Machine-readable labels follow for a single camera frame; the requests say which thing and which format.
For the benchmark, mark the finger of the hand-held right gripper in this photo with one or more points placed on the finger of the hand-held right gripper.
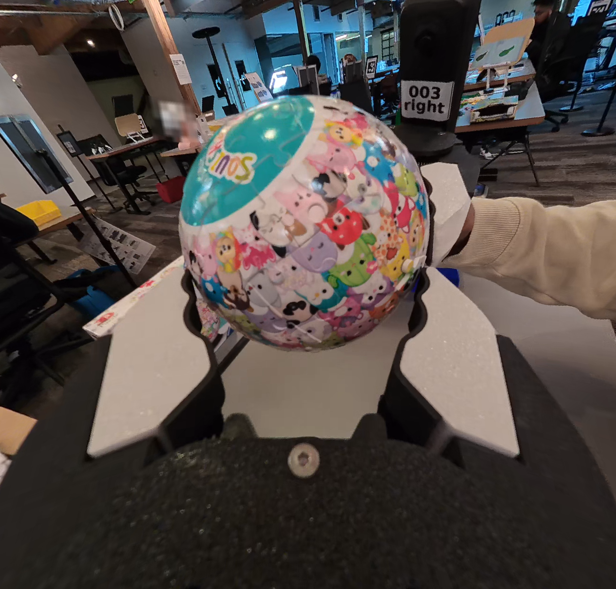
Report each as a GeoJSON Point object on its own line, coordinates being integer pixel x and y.
{"type": "Point", "coordinates": [450, 199]}

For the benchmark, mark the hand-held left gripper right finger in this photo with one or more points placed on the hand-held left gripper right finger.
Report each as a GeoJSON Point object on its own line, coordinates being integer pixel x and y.
{"type": "Point", "coordinates": [462, 382]}

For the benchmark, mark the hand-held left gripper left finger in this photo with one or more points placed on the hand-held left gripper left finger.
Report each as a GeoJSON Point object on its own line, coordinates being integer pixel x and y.
{"type": "Point", "coordinates": [144, 382]}

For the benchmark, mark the colourful puzzle ball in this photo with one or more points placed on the colourful puzzle ball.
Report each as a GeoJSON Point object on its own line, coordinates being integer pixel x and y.
{"type": "Point", "coordinates": [298, 242]}

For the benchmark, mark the person's right forearm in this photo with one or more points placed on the person's right forearm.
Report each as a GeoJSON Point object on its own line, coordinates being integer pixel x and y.
{"type": "Point", "coordinates": [539, 247]}

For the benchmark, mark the teal puzzle box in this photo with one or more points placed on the teal puzzle box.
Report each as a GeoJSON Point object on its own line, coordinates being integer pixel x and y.
{"type": "Point", "coordinates": [120, 309]}

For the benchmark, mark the beige document board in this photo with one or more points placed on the beige document board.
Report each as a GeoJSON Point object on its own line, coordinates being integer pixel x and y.
{"type": "Point", "coordinates": [505, 35]}

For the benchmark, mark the blue plastic bin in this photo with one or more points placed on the blue plastic bin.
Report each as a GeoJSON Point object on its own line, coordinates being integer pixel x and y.
{"type": "Point", "coordinates": [452, 276]}

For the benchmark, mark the open colourful cardboard box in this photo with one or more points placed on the open colourful cardboard box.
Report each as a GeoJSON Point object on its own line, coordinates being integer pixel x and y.
{"type": "Point", "coordinates": [491, 110]}

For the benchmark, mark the blue bag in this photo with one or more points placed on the blue bag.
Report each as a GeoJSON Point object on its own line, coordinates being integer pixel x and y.
{"type": "Point", "coordinates": [96, 300]}

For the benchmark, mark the white desk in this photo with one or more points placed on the white desk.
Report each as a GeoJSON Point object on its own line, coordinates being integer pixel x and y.
{"type": "Point", "coordinates": [529, 110]}

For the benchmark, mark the printed chart sheet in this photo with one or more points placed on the printed chart sheet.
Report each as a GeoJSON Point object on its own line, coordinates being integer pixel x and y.
{"type": "Point", "coordinates": [120, 247]}

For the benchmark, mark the black office chair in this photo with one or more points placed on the black office chair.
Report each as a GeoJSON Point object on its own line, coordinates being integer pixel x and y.
{"type": "Point", "coordinates": [127, 172]}
{"type": "Point", "coordinates": [19, 281]}

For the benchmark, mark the red box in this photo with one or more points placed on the red box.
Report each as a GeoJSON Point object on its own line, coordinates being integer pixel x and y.
{"type": "Point", "coordinates": [171, 190]}

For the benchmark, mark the yellow plastic bin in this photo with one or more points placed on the yellow plastic bin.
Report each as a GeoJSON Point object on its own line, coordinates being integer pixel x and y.
{"type": "Point", "coordinates": [38, 212]}

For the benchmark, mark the black tripod stand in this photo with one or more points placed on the black tripod stand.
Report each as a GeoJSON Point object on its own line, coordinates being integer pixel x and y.
{"type": "Point", "coordinates": [72, 194]}

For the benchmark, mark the black floor lamp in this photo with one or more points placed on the black floor lamp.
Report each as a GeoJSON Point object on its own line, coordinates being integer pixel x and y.
{"type": "Point", "coordinates": [206, 32]}

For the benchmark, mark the wooden desk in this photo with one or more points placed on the wooden desk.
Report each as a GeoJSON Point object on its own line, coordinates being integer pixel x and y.
{"type": "Point", "coordinates": [120, 148]}

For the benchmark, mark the black flat panel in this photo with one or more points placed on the black flat panel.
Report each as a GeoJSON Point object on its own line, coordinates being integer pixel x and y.
{"type": "Point", "coordinates": [29, 151]}

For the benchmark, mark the wooden post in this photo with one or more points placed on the wooden post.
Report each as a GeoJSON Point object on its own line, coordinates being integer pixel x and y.
{"type": "Point", "coordinates": [163, 40]}

